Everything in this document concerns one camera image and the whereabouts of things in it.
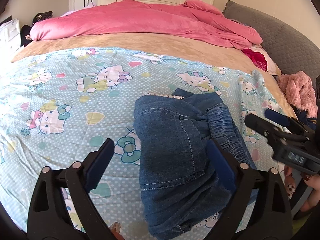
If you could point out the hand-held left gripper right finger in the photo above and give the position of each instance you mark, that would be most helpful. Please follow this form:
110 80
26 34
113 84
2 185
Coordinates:
221 165

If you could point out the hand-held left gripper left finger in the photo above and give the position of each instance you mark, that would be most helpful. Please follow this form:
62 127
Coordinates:
100 165

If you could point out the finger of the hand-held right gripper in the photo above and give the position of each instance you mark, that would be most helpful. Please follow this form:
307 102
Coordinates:
277 116
260 125

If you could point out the blue denim pants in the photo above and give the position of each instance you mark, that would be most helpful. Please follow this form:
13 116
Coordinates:
170 140

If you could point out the person's right hand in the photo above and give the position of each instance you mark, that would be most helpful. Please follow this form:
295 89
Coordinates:
314 183

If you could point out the pink plush garment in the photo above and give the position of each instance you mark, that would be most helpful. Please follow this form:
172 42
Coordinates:
297 92

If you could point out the floral pillow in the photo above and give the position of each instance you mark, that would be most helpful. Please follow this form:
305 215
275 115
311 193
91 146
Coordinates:
271 62

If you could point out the cartoon cat printed blanket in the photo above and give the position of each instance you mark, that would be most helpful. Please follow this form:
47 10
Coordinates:
75 110

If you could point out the grey quilted headboard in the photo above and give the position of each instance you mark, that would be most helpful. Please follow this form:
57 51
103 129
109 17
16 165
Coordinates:
275 37

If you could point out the tan bed sheet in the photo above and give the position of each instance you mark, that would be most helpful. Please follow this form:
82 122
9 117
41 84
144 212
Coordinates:
100 41

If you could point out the black bag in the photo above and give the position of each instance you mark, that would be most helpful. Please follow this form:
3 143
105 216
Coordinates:
43 17
25 36

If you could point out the pink duvet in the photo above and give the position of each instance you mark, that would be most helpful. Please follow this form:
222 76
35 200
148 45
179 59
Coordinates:
137 20

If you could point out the white drawer unit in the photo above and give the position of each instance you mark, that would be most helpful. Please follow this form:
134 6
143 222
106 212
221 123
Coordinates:
11 35

